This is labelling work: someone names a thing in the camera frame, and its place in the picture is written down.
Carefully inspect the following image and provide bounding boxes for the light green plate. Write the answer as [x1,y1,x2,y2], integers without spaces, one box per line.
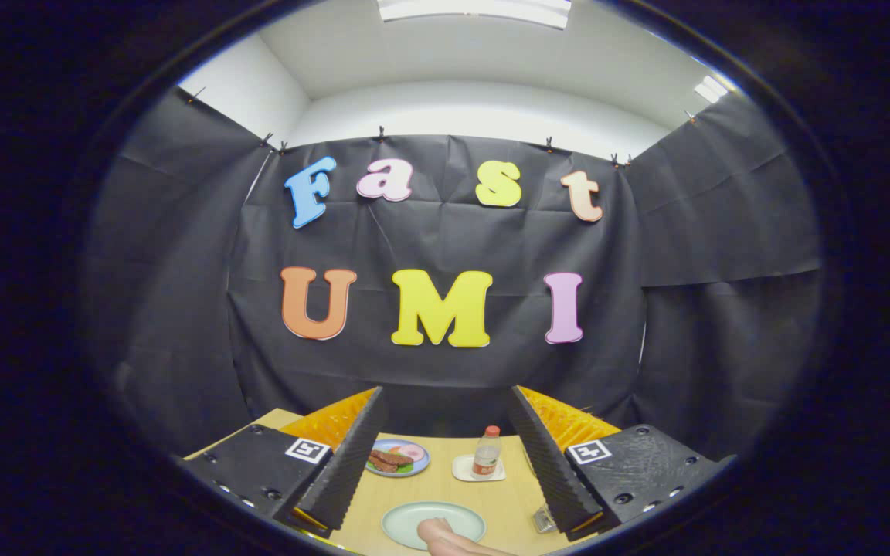
[381,501,487,552]

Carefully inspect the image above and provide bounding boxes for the brown meat pieces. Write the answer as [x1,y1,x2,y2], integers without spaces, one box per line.
[368,450,415,473]

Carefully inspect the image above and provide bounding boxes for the small ceiling light panel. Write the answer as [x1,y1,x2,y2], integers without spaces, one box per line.
[694,75,729,104]

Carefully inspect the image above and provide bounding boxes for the clear red-capped water bottle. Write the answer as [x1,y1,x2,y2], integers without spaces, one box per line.
[472,425,501,480]

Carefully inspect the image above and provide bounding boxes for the white square coaster tray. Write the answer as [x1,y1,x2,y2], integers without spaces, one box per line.
[452,453,507,483]

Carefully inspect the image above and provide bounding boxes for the large ceiling light panel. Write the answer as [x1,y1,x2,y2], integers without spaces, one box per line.
[378,0,572,30]

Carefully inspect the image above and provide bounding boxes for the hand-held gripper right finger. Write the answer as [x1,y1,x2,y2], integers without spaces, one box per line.
[508,385,736,541]

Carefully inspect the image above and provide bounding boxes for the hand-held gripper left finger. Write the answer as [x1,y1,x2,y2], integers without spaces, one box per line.
[181,386,389,541]

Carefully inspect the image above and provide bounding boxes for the blue printed plate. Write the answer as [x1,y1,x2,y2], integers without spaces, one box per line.
[365,439,430,479]

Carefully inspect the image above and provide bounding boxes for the row of cloth clips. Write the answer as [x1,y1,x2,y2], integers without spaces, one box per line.
[186,86,699,169]

